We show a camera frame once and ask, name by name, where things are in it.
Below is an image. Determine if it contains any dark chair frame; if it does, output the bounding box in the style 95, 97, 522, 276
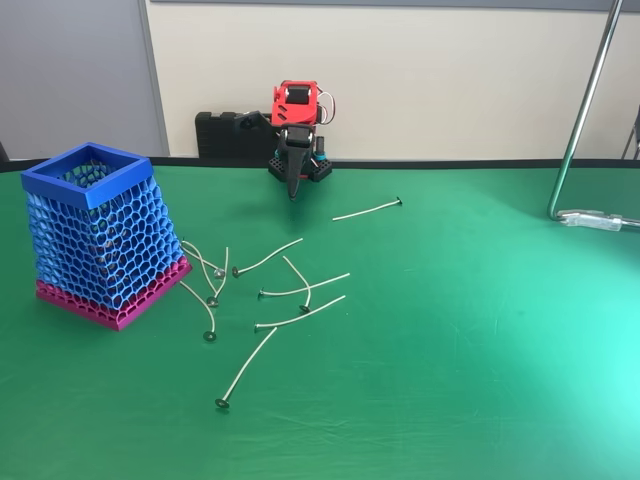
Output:
621, 103, 640, 161

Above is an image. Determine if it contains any red white arm cable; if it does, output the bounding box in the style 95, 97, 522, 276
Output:
316, 89, 338, 126

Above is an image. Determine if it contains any black teal table clamp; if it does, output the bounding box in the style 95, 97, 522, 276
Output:
307, 134, 334, 183

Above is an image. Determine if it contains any green table cloth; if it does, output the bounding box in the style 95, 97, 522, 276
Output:
0, 158, 640, 480

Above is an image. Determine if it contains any white candle wick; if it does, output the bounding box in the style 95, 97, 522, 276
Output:
231, 237, 305, 279
332, 196, 404, 222
282, 255, 313, 314
253, 294, 347, 333
179, 280, 218, 342
180, 238, 224, 279
257, 272, 351, 300
206, 246, 230, 307
214, 327, 279, 410

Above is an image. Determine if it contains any silver metal clamp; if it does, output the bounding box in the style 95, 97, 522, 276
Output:
558, 208, 640, 233

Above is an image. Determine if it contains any black plastic tool case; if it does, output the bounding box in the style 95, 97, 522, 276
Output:
194, 110, 279, 161

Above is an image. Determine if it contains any blue and magenta mesh basket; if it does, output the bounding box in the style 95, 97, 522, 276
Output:
20, 142, 193, 333

